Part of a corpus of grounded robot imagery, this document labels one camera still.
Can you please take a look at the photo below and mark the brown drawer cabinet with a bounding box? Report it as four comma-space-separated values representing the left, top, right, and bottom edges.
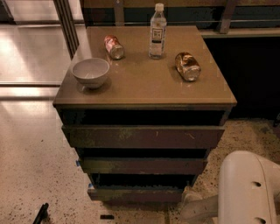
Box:
52, 24, 238, 196

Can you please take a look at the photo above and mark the black object on floor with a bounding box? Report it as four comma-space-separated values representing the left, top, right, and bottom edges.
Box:
32, 203, 49, 224

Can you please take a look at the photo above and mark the gold soda can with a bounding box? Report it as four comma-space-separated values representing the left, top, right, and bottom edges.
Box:
175, 52, 201, 81

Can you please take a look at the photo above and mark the white ceramic bowl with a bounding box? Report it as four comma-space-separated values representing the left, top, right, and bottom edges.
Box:
72, 58, 109, 89

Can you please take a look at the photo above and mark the metal railing shelf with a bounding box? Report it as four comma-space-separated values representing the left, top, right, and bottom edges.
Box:
80, 0, 280, 38

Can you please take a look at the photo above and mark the clear plastic water bottle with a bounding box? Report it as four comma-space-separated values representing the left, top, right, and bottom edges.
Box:
149, 3, 167, 59

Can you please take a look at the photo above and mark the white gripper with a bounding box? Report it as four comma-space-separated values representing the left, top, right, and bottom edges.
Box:
182, 186, 202, 204

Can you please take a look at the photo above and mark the red soda can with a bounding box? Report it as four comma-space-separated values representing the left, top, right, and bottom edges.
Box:
104, 35, 124, 60

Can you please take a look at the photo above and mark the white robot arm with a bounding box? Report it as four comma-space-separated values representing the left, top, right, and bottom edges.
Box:
181, 150, 280, 224

